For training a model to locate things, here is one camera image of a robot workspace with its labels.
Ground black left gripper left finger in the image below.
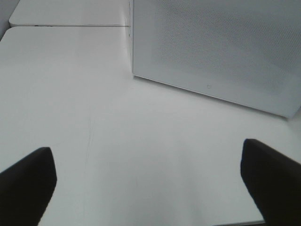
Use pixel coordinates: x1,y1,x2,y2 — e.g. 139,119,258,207
0,147,57,226

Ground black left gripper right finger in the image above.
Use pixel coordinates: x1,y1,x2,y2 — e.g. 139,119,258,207
240,139,301,226

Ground white microwave door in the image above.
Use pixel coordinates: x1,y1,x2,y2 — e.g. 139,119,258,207
132,0,301,118

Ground white microwave oven body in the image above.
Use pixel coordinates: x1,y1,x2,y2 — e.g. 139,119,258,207
127,0,134,74

